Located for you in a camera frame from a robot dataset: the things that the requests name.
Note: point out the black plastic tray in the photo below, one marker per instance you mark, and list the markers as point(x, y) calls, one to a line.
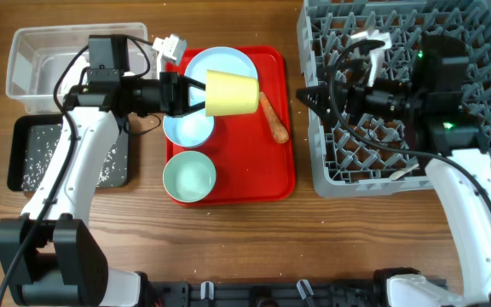
point(19, 143)

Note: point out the clear plastic bin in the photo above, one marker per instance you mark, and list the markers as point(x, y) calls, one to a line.
point(39, 55)

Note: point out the light blue plate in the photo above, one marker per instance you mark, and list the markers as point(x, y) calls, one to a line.
point(222, 59)

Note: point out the light blue bowl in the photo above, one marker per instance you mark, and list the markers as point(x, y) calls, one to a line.
point(189, 131)

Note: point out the pile of white rice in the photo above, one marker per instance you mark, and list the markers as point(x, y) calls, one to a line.
point(41, 142)

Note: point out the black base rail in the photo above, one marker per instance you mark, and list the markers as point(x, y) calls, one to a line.
point(361, 293)

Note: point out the yellow plastic cup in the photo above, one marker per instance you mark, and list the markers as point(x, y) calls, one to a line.
point(229, 94)

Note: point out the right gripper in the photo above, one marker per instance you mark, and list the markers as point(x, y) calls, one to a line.
point(356, 95)

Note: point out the mint green bowl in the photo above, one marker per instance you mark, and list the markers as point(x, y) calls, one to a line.
point(189, 176)

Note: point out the red serving tray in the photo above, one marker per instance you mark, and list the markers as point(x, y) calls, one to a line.
point(251, 166)

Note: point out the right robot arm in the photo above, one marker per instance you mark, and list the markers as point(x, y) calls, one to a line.
point(450, 145)

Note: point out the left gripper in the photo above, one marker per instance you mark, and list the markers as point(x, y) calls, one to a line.
point(176, 101)

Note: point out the white spoon in rack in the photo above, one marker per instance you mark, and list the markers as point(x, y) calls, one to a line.
point(402, 172)

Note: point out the grey dishwasher rack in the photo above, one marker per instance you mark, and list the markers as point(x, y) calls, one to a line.
point(342, 166)

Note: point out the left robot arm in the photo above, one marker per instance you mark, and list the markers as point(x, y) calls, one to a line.
point(48, 255)

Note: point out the orange carrot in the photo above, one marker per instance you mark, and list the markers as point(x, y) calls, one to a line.
point(278, 130)

